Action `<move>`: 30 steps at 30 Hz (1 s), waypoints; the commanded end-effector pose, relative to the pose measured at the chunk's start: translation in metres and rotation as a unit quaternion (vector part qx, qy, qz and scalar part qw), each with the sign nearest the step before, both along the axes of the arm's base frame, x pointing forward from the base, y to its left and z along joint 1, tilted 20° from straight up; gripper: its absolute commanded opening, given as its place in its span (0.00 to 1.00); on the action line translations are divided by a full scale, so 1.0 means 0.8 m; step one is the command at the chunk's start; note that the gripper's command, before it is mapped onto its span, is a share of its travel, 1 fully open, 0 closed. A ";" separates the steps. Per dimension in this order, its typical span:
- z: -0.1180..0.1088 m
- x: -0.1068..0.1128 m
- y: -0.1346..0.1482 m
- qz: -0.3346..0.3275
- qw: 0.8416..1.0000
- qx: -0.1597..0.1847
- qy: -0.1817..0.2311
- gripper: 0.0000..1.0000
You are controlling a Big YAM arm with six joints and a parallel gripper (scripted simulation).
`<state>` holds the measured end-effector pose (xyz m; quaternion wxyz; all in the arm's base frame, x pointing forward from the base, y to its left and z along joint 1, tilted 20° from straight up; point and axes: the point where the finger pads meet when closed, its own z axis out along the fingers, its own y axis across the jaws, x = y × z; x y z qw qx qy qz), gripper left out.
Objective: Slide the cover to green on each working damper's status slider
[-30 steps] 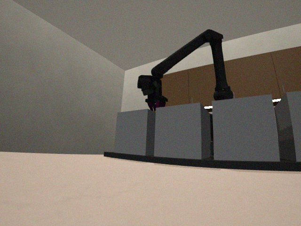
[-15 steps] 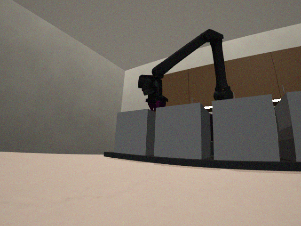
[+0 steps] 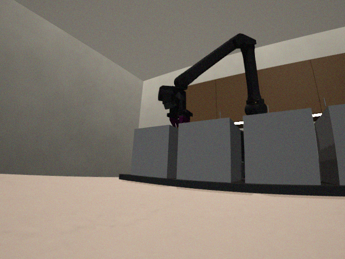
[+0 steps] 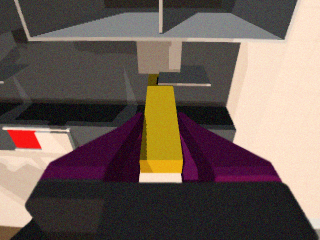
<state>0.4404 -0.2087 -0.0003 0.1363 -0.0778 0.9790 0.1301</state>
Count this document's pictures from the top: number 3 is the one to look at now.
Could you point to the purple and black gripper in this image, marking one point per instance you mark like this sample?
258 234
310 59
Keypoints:
179 117

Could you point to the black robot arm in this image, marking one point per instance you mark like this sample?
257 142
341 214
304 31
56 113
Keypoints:
174 97

